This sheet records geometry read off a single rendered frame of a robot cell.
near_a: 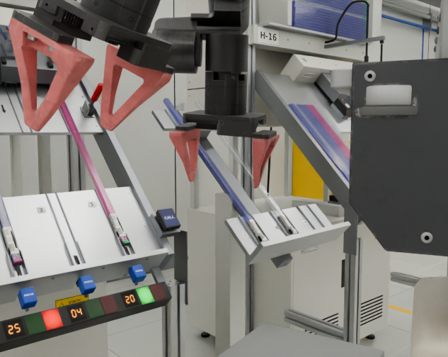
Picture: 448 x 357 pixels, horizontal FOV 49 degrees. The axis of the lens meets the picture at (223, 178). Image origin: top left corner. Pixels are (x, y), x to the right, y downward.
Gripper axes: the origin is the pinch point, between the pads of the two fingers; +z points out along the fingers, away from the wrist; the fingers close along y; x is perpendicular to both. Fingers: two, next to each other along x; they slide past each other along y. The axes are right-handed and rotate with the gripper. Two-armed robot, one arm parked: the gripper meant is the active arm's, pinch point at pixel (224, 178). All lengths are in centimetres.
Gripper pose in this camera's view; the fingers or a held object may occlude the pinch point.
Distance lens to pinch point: 68.9
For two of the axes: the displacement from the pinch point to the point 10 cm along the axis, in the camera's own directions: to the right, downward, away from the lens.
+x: 3.4, -2.0, 9.2
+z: -0.2, 9.7, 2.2
